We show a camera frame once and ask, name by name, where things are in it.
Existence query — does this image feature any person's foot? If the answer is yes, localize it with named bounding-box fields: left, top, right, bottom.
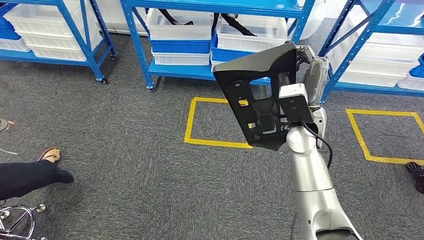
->
left=0, top=118, right=16, bottom=134

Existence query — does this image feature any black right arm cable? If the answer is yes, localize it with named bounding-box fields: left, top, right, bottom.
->
left=299, top=119, right=333, bottom=170

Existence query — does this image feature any black curved part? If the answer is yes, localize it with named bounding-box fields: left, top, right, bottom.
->
left=211, top=13, right=258, bottom=37
left=158, top=8, right=195, bottom=27

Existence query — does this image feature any blue metal shelf rack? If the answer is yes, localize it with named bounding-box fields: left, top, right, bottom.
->
left=317, top=0, right=424, bottom=100
left=0, top=0, right=117, bottom=84
left=119, top=0, right=316, bottom=90

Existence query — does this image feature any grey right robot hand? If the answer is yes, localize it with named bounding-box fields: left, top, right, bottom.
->
left=295, top=45, right=330, bottom=109

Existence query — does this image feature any chrome chair base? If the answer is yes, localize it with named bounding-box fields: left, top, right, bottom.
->
left=0, top=204, right=47, bottom=240

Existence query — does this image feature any white car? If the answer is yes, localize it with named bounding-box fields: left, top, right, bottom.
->
left=96, top=0, right=329, bottom=41

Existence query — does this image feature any white plastic storage bin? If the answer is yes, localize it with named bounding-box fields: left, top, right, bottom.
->
left=210, top=59, right=226, bottom=72
left=337, top=71, right=406, bottom=88
left=30, top=44, right=89, bottom=63
left=3, top=0, right=100, bottom=38
left=0, top=37, right=31, bottom=53
left=16, top=29, right=104, bottom=51
left=396, top=74, right=424, bottom=91
left=327, top=43, right=420, bottom=78
left=151, top=47, right=211, bottom=66
left=361, top=31, right=424, bottom=62
left=145, top=8, right=215, bottom=41
left=216, top=14, right=288, bottom=53

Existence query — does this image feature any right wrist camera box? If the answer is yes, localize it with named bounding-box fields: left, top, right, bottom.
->
left=277, top=83, right=315, bottom=125

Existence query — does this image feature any yellow floor tape square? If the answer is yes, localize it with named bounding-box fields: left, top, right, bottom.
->
left=345, top=107, right=424, bottom=166
left=183, top=96, right=254, bottom=150

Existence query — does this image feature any black shoe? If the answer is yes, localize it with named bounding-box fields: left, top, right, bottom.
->
left=405, top=161, right=424, bottom=195

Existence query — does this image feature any black plastic plate holder part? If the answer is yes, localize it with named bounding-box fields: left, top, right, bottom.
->
left=212, top=42, right=298, bottom=152

